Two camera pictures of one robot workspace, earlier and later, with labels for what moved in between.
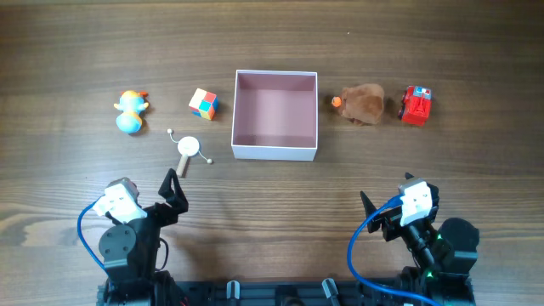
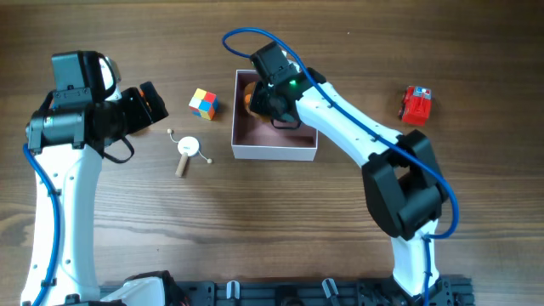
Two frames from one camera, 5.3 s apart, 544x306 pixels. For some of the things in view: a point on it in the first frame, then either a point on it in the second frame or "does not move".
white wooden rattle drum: [187, 146] does not move
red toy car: [416, 105] does not move
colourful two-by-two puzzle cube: [204, 104] does not move
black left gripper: [169, 216] -> [143, 117]
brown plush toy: [361, 104] -> [248, 95]
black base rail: [307, 292] does not move
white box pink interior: [274, 115] does not move
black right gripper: [390, 223] -> [257, 104]
